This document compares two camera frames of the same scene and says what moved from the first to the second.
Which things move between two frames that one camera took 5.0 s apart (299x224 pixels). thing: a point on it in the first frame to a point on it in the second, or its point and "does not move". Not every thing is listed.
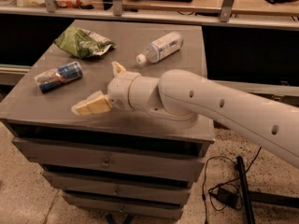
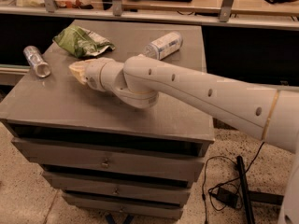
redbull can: x=51 y=78 to x=36 y=61
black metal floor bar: x=249 y=215 does not move
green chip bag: x=83 y=43 does not move
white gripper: x=119 y=90 to x=92 y=74
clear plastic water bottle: x=161 y=48 does not move
